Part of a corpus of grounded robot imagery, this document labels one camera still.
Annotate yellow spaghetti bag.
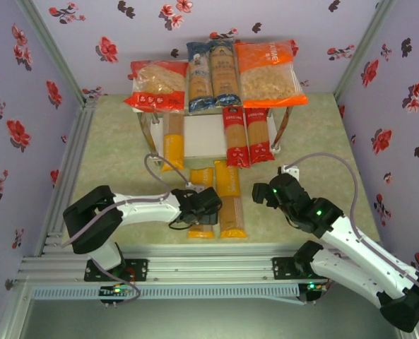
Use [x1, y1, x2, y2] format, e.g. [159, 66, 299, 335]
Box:
[214, 160, 245, 239]
[161, 114, 185, 173]
[187, 168, 216, 239]

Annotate red spaghetti bag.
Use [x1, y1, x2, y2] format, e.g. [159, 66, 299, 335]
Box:
[222, 107, 252, 169]
[244, 107, 276, 165]

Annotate orange macaroni bag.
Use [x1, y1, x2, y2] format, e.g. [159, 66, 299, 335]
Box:
[234, 40, 309, 109]

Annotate dark blue spaghetti bag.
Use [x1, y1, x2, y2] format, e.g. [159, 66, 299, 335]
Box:
[208, 39, 242, 107]

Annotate light blue spaghetti bag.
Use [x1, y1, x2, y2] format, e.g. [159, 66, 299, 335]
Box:
[186, 41, 217, 113]

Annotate red macaroni bag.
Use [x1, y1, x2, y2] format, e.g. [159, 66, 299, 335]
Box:
[123, 60, 189, 113]

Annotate white two-tier shelf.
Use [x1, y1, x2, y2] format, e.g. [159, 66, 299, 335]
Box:
[131, 59, 295, 167]

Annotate green marbled table mat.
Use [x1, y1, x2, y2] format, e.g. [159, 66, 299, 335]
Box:
[62, 92, 382, 248]

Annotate aluminium frame rails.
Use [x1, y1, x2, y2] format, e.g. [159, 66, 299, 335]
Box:
[16, 97, 408, 287]

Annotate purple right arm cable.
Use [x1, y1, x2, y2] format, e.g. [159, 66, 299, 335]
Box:
[286, 152, 419, 304]

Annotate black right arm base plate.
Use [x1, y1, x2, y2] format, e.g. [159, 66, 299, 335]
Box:
[271, 256, 337, 283]

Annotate white slotted cable duct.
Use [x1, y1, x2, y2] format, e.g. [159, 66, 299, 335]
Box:
[30, 284, 300, 302]

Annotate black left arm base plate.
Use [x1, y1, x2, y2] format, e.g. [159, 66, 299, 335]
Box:
[84, 257, 149, 283]

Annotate aluminium corner post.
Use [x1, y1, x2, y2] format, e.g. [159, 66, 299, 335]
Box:
[332, 0, 397, 103]
[16, 0, 86, 103]

